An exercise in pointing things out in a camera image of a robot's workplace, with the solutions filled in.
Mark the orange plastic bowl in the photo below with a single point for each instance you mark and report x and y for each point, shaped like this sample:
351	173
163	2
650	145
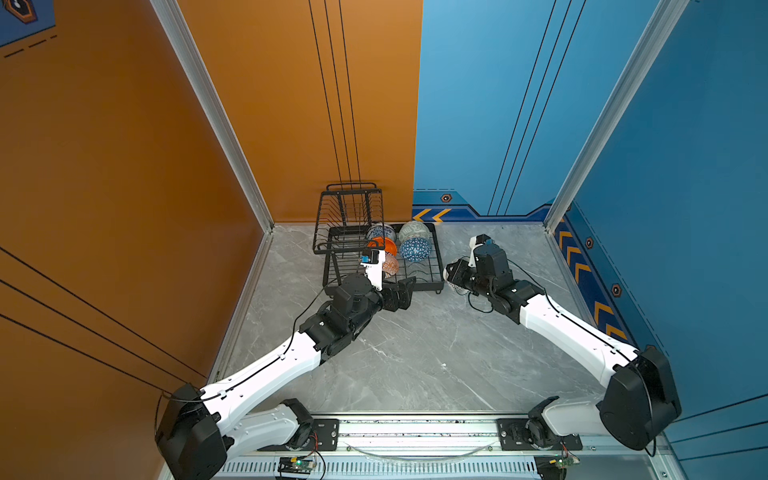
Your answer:
383	243

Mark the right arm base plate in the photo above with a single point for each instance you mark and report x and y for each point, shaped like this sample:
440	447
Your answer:
523	434

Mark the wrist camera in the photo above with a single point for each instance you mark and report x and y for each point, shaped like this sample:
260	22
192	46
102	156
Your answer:
372	260
477	241

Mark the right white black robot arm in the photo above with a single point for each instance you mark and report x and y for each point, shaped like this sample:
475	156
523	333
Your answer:
639	399

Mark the red geometric pattern bowl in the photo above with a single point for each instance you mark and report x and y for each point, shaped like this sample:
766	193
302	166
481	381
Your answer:
390	266

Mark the aluminium front rail frame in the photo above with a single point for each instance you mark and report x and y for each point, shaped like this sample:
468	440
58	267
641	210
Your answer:
449	446

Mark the blue dotted pattern bowl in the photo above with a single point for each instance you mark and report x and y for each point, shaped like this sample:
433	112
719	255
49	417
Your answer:
415	249

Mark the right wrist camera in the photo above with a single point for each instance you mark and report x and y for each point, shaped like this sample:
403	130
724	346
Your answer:
477	241

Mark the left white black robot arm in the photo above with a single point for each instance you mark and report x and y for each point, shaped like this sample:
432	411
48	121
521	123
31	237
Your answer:
202	428

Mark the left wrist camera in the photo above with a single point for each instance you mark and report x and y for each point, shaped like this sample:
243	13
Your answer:
372	260

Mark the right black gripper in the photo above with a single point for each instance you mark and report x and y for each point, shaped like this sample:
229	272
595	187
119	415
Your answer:
454	275

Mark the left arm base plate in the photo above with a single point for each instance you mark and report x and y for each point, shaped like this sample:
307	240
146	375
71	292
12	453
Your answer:
322	435

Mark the blue floral white bowl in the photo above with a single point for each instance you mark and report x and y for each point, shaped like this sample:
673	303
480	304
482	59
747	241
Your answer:
381	230

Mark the black wire dish rack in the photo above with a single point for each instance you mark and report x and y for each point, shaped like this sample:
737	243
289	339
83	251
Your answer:
345	212

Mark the green circuit board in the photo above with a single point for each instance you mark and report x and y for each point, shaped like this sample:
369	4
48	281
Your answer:
555	467
295	467

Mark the right green circuit board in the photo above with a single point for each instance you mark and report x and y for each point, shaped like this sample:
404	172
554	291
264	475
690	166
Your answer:
555	467

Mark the left green circuit board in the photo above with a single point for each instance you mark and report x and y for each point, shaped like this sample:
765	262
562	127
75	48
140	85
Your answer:
295	467

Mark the green geometric pattern bowl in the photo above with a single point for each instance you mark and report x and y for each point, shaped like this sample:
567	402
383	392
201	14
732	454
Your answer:
413	229

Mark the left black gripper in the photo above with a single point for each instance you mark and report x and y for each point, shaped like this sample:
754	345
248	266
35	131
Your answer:
402	297

